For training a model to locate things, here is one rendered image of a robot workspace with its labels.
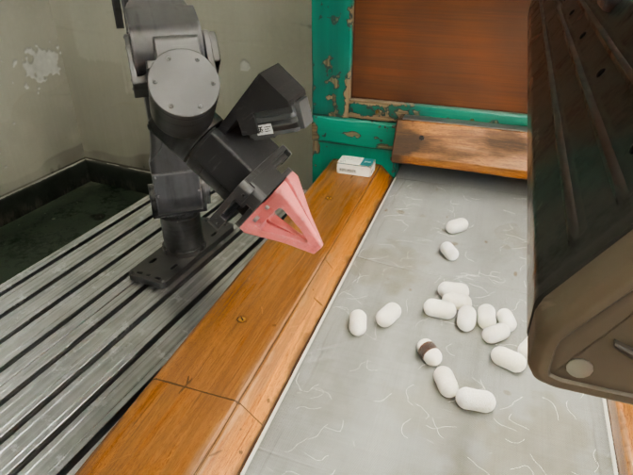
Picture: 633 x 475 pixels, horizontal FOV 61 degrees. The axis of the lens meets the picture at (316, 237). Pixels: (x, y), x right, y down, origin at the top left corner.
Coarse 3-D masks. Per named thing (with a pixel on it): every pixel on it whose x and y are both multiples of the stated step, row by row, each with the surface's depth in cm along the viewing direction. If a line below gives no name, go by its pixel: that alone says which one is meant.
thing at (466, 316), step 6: (462, 306) 62; (468, 306) 61; (462, 312) 61; (468, 312) 60; (474, 312) 61; (462, 318) 60; (468, 318) 60; (474, 318) 60; (462, 324) 60; (468, 324) 59; (474, 324) 60; (468, 330) 60
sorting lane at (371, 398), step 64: (448, 192) 91; (384, 256) 74; (512, 256) 74; (320, 320) 62; (448, 320) 62; (320, 384) 54; (384, 384) 54; (512, 384) 54; (256, 448) 47; (320, 448) 47; (384, 448) 47; (448, 448) 47; (512, 448) 47; (576, 448) 47
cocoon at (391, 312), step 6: (384, 306) 61; (390, 306) 61; (396, 306) 61; (378, 312) 61; (384, 312) 60; (390, 312) 60; (396, 312) 61; (378, 318) 60; (384, 318) 60; (390, 318) 60; (396, 318) 61; (384, 324) 60; (390, 324) 60
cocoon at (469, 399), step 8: (464, 392) 50; (472, 392) 50; (480, 392) 50; (488, 392) 50; (456, 400) 51; (464, 400) 50; (472, 400) 50; (480, 400) 50; (488, 400) 49; (464, 408) 50; (472, 408) 50; (480, 408) 50; (488, 408) 49
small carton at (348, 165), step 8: (344, 160) 92; (352, 160) 92; (360, 160) 92; (368, 160) 92; (336, 168) 92; (344, 168) 91; (352, 168) 91; (360, 168) 90; (368, 168) 90; (368, 176) 91
